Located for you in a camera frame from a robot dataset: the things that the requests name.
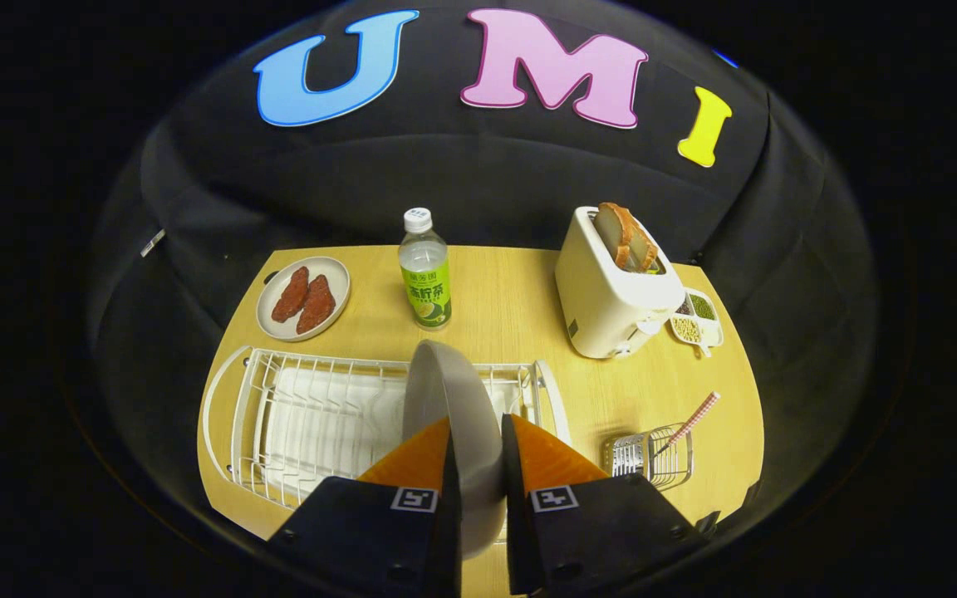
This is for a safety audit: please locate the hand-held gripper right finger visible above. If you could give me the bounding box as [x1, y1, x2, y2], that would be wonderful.
[502, 413, 708, 598]

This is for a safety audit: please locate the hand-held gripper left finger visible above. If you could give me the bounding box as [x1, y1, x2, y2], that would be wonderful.
[267, 415, 463, 598]

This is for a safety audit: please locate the white wire dish rack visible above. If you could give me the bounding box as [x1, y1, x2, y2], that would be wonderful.
[202, 345, 571, 509]

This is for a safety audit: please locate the grey plate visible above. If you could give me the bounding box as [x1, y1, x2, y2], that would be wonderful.
[402, 339, 506, 559]

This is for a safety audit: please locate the metal wire basket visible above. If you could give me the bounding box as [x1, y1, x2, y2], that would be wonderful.
[603, 424, 694, 491]

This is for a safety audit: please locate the pink checked handle spoon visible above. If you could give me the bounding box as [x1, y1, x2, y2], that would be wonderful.
[653, 392, 721, 458]

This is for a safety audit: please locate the small beige plate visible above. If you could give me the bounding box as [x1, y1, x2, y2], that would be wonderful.
[256, 256, 351, 342]

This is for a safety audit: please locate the white divided dish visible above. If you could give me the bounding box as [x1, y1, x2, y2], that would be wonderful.
[666, 287, 724, 358]

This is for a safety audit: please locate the white ribbed drip tray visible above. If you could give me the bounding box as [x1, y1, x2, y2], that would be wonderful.
[263, 368, 529, 499]

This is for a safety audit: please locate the white toaster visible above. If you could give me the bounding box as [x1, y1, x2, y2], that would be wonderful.
[554, 206, 686, 360]

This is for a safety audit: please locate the green label drink bottle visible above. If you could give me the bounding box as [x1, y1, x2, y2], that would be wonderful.
[398, 208, 452, 331]

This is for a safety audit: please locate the red meat piece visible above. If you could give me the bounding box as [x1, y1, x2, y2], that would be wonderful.
[296, 274, 336, 336]
[271, 266, 311, 324]

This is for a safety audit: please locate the toast bread slice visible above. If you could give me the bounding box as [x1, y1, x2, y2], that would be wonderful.
[593, 202, 637, 268]
[624, 208, 660, 273]

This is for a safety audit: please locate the black backdrop cloth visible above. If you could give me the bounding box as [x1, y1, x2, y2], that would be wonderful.
[88, 0, 878, 532]

